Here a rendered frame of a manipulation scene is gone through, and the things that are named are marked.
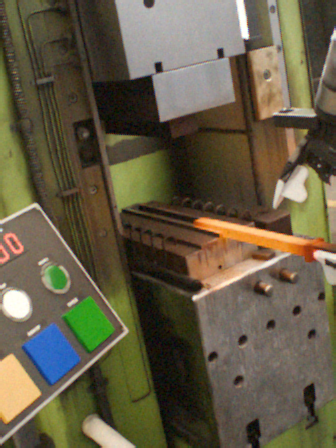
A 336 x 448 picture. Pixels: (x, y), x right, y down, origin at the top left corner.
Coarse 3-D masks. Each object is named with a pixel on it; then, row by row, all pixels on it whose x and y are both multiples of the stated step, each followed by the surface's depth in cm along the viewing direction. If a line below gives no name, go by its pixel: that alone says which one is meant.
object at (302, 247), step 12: (216, 228) 144; (228, 228) 140; (240, 228) 139; (252, 228) 137; (240, 240) 138; (252, 240) 134; (264, 240) 131; (276, 240) 128; (288, 240) 126; (300, 240) 125; (288, 252) 126; (300, 252) 123; (312, 252) 121
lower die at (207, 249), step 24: (120, 216) 172; (144, 216) 166; (192, 216) 157; (216, 216) 156; (144, 240) 152; (168, 240) 149; (192, 240) 143; (216, 240) 141; (192, 264) 138; (216, 264) 142
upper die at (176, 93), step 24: (168, 72) 128; (192, 72) 131; (216, 72) 134; (96, 96) 146; (120, 96) 138; (144, 96) 130; (168, 96) 128; (192, 96) 132; (216, 96) 135; (120, 120) 141; (144, 120) 133
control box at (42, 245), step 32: (0, 224) 105; (32, 224) 110; (0, 256) 102; (32, 256) 107; (64, 256) 111; (0, 288) 99; (32, 288) 103; (64, 288) 108; (96, 288) 113; (0, 320) 96; (32, 320) 100; (0, 352) 94; (96, 352) 106; (64, 384) 99; (32, 416) 92
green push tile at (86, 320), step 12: (84, 300) 109; (72, 312) 106; (84, 312) 107; (96, 312) 109; (72, 324) 104; (84, 324) 106; (96, 324) 108; (108, 324) 110; (84, 336) 105; (96, 336) 107
